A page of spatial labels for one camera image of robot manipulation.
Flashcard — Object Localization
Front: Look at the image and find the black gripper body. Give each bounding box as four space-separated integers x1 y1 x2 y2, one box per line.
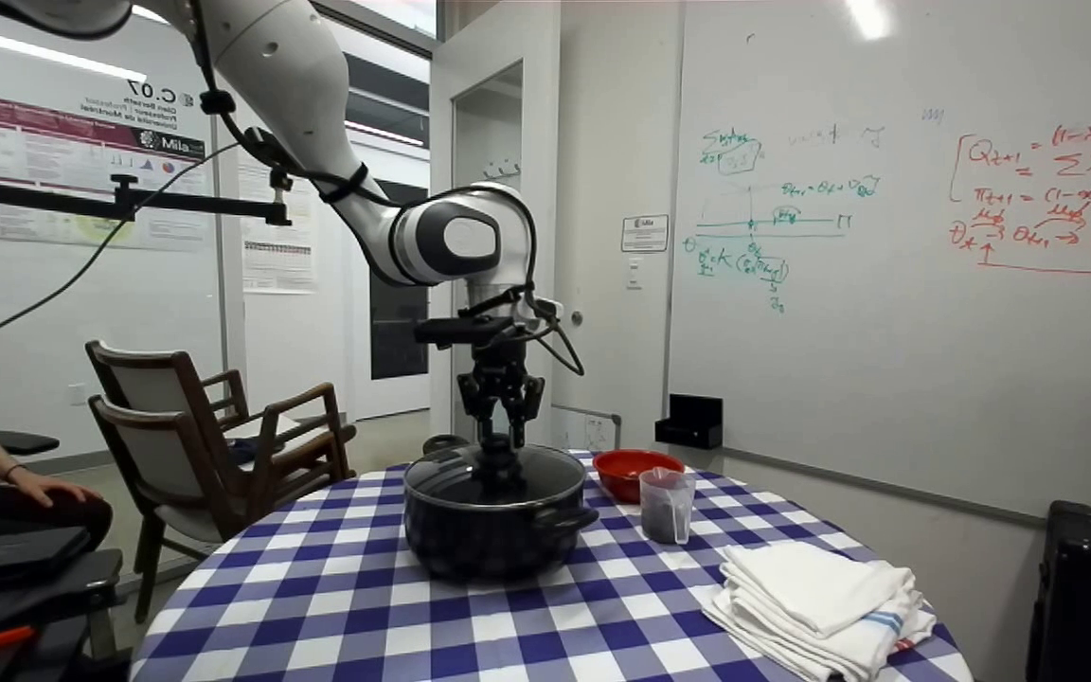
447 299 566 390

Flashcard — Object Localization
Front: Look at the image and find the glass lid with black knob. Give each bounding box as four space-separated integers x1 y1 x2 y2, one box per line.
403 433 592 514

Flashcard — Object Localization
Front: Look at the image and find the black cooking pot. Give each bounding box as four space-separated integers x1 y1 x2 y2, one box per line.
398 443 602 587

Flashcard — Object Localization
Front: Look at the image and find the person's hand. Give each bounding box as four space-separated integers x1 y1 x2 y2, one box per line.
4 461 95 510

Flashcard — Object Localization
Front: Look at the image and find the dark window pane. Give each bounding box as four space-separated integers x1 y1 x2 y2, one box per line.
366 269 434 383

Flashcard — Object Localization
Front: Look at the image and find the red bowl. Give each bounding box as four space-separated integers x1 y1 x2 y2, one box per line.
592 446 691 508

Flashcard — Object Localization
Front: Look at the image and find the black box on whiteboard ledge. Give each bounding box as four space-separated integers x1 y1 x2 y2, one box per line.
650 390 727 456

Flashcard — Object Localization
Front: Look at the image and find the small white door sign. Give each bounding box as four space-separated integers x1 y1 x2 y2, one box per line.
619 212 675 256

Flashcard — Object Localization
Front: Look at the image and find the white door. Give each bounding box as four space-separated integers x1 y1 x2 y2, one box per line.
548 0 687 456

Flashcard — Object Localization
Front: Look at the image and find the blue white checkered tablecloth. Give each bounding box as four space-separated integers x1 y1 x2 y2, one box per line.
125 452 976 682

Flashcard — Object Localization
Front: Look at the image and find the wooden armchair with grey back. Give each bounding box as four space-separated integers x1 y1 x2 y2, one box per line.
82 380 361 625
81 337 350 474

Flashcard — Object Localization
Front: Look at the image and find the folded white towel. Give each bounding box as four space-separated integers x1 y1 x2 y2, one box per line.
711 539 919 641

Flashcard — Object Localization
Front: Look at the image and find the large whiteboard with writing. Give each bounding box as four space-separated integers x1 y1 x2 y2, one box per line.
668 0 1091 524

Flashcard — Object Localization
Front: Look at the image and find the white towel with blue stripe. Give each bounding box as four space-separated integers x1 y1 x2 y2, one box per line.
699 585 942 682

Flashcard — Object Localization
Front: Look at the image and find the person's dark trouser leg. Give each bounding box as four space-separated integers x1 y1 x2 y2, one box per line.
0 480 119 548

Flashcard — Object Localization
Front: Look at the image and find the black office chair armrest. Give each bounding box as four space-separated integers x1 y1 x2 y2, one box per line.
0 428 66 461

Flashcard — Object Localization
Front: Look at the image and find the large black case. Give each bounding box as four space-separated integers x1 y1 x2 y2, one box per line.
0 547 127 641

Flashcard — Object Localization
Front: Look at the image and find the flat black case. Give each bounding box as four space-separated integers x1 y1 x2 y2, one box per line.
0 524 95 587

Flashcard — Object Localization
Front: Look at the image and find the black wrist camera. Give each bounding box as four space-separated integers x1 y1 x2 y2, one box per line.
414 314 499 351

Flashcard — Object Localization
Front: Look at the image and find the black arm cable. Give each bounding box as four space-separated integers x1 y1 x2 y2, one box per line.
183 0 385 210

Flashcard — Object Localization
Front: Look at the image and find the thin black hanging cable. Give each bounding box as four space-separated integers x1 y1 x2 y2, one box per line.
0 131 247 360

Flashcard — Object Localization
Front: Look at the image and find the black camera boom pole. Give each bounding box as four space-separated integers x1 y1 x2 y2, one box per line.
0 167 298 230

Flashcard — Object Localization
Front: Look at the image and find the wall poster with maroon header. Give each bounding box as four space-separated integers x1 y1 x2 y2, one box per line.
0 78 217 255

